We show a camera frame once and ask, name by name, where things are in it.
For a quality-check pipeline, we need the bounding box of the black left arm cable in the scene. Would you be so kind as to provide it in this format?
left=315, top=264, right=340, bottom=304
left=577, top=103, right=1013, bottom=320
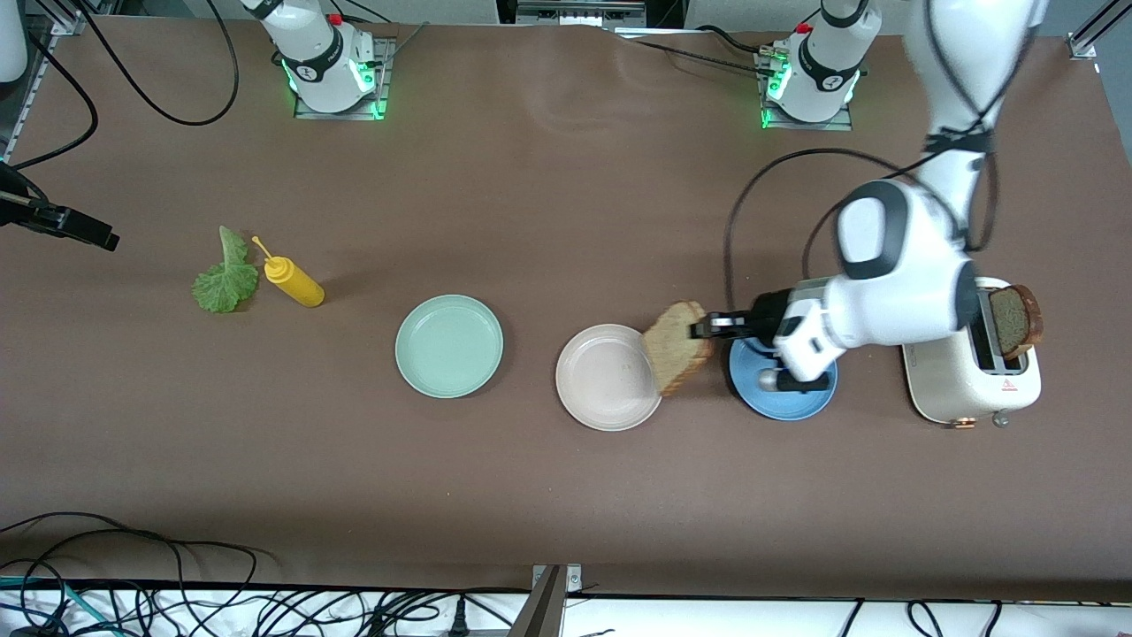
left=723, top=0, right=1040, bottom=311

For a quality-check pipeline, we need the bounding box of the aluminium frame profile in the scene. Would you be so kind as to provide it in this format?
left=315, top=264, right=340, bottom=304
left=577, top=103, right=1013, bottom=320
left=1068, top=0, right=1132, bottom=61
left=0, top=40, right=47, bottom=173
left=31, top=0, right=116, bottom=36

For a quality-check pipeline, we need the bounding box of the grey metal bracket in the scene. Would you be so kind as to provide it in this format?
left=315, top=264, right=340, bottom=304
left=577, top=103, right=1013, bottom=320
left=509, top=564, right=583, bottom=637

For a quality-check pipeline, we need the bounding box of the yellow squeeze bottle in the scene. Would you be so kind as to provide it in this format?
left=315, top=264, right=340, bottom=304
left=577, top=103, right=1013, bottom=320
left=251, top=235, right=326, bottom=309

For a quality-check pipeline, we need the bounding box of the green lettuce leaf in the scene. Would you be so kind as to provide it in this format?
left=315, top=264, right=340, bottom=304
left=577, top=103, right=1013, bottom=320
left=191, top=226, right=260, bottom=314

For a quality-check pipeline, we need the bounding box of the white toaster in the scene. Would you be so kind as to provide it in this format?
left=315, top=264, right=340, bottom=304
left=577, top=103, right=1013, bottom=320
left=900, top=277, right=1043, bottom=430

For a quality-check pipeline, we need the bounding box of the dark crust bread slice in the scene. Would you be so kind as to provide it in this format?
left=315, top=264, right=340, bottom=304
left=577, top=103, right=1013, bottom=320
left=989, top=285, right=1044, bottom=359

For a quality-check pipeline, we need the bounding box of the blue plate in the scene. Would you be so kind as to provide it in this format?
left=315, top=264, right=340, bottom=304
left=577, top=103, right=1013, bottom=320
left=728, top=332, right=839, bottom=422

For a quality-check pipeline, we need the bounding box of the beige plate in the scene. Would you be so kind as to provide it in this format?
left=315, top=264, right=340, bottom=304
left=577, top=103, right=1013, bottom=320
left=555, top=323, right=664, bottom=433

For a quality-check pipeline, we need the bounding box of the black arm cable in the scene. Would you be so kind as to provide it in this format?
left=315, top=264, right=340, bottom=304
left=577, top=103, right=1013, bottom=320
left=723, top=0, right=1040, bottom=311
left=0, top=0, right=238, bottom=203

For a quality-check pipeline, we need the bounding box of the mint green plate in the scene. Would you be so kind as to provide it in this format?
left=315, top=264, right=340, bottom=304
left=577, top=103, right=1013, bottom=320
left=394, top=294, right=505, bottom=400

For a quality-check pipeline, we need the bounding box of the teal cable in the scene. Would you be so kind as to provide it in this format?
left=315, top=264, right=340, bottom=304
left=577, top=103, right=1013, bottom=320
left=0, top=575, right=98, bottom=637

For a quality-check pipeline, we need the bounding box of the grey metal fixture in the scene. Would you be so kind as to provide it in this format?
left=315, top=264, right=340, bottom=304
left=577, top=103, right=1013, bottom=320
left=516, top=0, right=646, bottom=27

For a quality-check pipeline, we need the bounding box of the light brown bread slice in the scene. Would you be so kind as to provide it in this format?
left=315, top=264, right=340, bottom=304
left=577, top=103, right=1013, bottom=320
left=641, top=301, right=714, bottom=397

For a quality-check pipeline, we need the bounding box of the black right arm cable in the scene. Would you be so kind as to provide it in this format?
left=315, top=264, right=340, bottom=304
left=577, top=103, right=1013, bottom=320
left=0, top=0, right=238, bottom=203

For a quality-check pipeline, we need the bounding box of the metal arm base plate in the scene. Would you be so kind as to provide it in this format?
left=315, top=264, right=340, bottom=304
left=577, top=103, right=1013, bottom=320
left=294, top=37, right=394, bottom=121
left=756, top=49, right=854, bottom=132

